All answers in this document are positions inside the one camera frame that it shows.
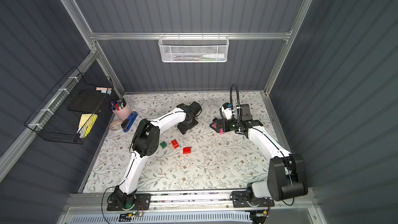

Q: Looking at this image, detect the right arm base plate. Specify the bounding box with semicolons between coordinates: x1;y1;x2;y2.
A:
229;191;275;208

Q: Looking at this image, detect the pink pen cup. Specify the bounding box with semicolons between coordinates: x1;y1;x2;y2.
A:
112;98;132;120

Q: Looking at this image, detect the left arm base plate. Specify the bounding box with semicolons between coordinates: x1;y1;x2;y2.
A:
106;193;151;212

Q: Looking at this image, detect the white marker in basket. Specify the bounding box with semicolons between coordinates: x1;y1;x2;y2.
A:
202;54;225;61

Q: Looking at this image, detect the red lego brick long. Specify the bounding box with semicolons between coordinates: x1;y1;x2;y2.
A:
171;140;180;149

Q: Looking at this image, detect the blue stapler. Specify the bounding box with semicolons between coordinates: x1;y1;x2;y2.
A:
121;112;138;132

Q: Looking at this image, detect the round tape roll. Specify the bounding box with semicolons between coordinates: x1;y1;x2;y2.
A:
109;119;124;131

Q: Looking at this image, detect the black wire wall basket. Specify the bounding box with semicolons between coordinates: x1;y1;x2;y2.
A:
24;67;114;145

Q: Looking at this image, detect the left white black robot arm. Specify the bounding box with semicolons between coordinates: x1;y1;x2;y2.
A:
108;102;202;210

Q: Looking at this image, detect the dark green lego brick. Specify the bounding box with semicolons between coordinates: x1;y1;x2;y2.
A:
160;142;167;149

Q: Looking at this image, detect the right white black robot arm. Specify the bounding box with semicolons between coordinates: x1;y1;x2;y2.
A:
209;103;308;206

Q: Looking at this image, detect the red lego brick rounded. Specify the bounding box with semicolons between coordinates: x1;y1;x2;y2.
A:
183;147;192;154

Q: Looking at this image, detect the black notebook in basket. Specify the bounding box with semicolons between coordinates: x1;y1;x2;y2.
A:
66;90;109;114

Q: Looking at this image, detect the yellow sticky note pad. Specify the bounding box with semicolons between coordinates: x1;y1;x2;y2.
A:
77;114;98;139

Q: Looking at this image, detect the white wire mesh basket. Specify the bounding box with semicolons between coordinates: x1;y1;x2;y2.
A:
158;36;230;63

